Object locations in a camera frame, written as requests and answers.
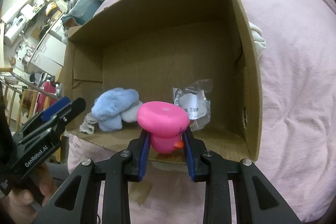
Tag pink bed comforter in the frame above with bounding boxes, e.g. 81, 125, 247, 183
67, 0, 336, 224

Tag pink rubber duck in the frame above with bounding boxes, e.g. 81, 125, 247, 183
137, 101, 189, 154

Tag left hand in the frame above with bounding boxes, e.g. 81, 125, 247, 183
1, 162, 57, 223

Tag white kitchen cabinets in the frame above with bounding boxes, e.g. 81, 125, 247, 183
26, 12, 66, 76

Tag blue fur-trimmed jacket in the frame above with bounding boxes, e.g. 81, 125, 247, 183
62, 0, 105, 28

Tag white fluffy soft item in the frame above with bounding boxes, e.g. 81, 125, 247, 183
249, 22, 266, 60

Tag brown cardboard box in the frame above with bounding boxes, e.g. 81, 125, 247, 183
60, 0, 262, 161

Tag wooden rack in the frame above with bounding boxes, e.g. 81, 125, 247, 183
1, 67, 58, 133

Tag light blue fluffy scrunchie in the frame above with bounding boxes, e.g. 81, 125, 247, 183
91, 88, 143, 131

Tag beige lace-trimmed scrunchie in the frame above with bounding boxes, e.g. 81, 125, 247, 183
79, 113, 97, 135

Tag pink suitcase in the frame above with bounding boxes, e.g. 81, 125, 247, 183
35, 81, 56, 113

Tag clear plastic packet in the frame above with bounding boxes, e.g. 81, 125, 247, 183
173, 79, 213, 131

